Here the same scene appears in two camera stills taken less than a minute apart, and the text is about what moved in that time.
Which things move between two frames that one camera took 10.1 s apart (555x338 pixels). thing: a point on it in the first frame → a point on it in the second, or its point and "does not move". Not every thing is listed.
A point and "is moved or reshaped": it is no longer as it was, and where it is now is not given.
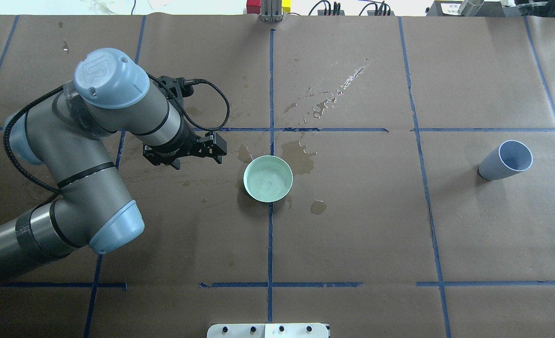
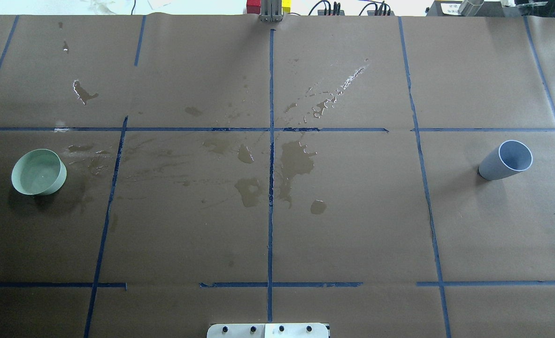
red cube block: (253, 6) does not move
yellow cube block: (286, 4) does not move
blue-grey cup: (509, 157) does not move
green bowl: (268, 179) is moved or reshaped
